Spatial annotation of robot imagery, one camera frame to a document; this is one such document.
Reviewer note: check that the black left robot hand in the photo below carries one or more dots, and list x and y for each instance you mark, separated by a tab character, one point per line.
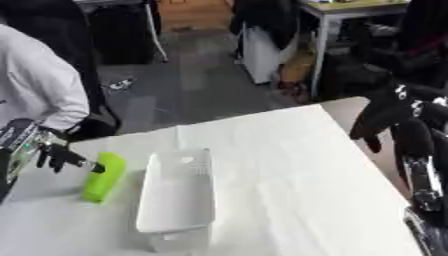
58	154

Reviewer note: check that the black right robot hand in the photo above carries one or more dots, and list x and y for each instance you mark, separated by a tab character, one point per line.
388	110

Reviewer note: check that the white plastic box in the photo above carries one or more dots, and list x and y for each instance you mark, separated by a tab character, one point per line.
176	195

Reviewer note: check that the green rectangular block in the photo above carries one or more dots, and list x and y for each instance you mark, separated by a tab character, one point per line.
105	177

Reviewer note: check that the person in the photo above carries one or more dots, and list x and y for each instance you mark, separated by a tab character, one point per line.
38	80

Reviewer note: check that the white table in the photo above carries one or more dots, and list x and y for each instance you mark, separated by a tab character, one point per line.
344	33

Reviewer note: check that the white cabinet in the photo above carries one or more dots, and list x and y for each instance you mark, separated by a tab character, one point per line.
261	56

